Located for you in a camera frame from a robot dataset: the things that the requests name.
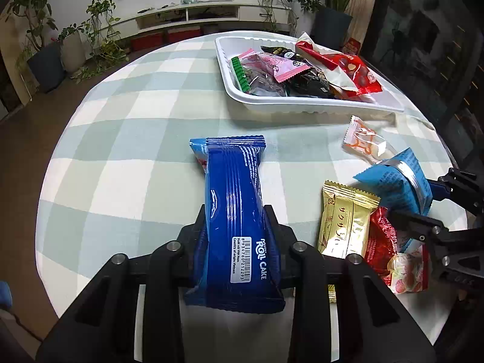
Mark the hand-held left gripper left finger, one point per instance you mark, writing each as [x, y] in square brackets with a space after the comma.
[189, 242]

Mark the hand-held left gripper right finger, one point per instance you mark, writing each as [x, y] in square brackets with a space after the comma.
[287, 249]

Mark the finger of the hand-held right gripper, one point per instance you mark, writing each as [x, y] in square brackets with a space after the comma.
[423, 230]
[440, 189]

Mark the light blue snack packet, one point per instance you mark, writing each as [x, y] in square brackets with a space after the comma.
[393, 185]

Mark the dark blue cake packet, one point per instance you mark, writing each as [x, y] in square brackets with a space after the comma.
[234, 211]

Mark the large red snack packet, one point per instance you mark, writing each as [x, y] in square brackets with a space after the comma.
[359, 70]

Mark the black snack packet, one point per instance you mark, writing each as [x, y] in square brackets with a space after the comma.
[310, 83]

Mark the green-edged clear snack packet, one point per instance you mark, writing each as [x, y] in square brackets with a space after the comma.
[253, 83]

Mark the white plastic tray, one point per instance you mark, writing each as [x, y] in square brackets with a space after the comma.
[227, 68]

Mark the red white snack packet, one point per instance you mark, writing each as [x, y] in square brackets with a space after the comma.
[312, 51]

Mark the small pink striped packet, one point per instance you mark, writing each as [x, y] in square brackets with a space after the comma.
[250, 58]

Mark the small red snack packet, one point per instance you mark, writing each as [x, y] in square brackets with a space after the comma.
[383, 242]

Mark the pink strawberry snack packet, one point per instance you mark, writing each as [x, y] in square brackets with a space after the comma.
[410, 274]

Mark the gold snack packet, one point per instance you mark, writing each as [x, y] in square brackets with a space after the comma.
[348, 223]

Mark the white orange candy wrapper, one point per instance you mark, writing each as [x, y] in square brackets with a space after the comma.
[363, 140]

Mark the glass sliding door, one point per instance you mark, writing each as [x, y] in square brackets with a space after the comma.
[423, 45]

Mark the red carton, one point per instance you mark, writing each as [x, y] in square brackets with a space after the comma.
[353, 46]

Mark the blue object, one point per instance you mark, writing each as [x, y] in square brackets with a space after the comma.
[4, 293]

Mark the large-leaf plant blue pot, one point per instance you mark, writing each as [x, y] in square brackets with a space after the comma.
[332, 26]

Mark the red storage box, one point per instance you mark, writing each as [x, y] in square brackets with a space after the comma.
[146, 42]
[184, 35]

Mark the potted plant beige pot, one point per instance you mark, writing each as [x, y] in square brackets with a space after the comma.
[72, 53]

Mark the tall potted tree grey pot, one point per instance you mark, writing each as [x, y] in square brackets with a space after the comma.
[45, 68]

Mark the white television cabinet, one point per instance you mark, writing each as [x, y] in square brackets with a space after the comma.
[196, 15]

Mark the trailing pothos plant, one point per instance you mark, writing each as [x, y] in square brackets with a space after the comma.
[100, 19]

